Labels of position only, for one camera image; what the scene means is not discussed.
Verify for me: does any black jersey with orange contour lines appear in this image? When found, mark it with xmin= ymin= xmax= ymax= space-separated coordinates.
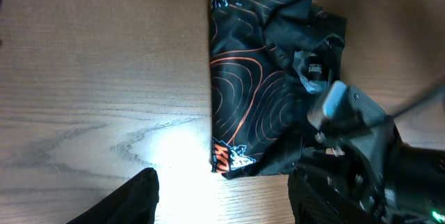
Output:
xmin=209 ymin=0 xmax=347 ymax=179

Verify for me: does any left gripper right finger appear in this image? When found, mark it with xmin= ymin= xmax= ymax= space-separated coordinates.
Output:
xmin=288 ymin=163 xmax=372 ymax=224

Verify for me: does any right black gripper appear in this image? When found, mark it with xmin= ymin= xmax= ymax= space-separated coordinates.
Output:
xmin=299 ymin=86 xmax=444 ymax=223

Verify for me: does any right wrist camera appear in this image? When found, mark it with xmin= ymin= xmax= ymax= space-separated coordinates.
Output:
xmin=307 ymin=81 xmax=348 ymax=130

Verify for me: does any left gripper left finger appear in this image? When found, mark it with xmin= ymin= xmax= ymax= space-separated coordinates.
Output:
xmin=67 ymin=168 xmax=159 ymax=224

